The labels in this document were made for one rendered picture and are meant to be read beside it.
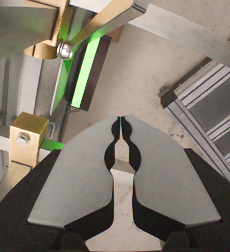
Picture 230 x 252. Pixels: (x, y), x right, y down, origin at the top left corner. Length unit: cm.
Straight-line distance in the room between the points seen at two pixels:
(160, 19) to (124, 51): 88
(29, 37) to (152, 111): 112
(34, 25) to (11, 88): 41
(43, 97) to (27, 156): 17
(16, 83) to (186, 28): 45
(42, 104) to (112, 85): 74
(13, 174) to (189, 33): 32
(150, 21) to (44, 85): 28
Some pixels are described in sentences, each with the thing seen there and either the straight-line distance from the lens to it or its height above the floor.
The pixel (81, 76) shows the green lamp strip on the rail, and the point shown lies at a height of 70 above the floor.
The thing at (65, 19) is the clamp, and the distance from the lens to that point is 25.
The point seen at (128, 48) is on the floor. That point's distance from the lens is 112.
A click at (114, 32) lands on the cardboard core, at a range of 103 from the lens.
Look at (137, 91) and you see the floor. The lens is 119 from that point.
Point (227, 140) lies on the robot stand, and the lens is 127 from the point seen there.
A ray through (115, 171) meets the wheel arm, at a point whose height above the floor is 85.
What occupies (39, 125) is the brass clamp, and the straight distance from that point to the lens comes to 33.
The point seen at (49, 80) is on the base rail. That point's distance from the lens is 45.
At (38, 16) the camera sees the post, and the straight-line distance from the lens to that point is 19.
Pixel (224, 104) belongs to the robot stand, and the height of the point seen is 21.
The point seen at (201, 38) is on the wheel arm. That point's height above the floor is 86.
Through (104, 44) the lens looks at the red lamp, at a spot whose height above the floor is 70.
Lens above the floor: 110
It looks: 59 degrees down
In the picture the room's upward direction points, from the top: 178 degrees counter-clockwise
